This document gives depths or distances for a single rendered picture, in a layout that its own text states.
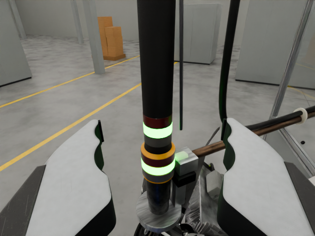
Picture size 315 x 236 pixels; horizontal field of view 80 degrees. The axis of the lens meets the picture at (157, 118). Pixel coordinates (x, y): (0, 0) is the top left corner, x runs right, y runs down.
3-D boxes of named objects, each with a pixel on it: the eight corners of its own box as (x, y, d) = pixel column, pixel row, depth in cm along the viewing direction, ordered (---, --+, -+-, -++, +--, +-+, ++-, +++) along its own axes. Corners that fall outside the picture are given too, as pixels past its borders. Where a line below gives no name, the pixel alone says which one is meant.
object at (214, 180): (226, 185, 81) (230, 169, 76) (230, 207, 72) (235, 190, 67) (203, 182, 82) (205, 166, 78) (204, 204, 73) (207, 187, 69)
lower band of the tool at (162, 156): (165, 158, 28) (165, 132, 26) (180, 177, 25) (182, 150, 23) (138, 167, 27) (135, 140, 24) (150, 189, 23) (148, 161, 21)
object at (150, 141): (163, 129, 25) (163, 121, 24) (176, 143, 22) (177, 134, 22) (139, 135, 24) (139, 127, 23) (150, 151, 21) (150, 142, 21)
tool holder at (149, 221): (177, 182, 35) (179, 138, 30) (200, 214, 29) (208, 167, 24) (130, 201, 31) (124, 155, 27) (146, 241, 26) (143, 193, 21)
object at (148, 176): (165, 156, 28) (165, 149, 28) (180, 175, 25) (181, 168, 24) (137, 165, 27) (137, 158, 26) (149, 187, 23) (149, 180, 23)
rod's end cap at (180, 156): (182, 158, 28) (183, 148, 27) (190, 167, 27) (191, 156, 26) (170, 162, 28) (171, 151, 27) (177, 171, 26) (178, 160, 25)
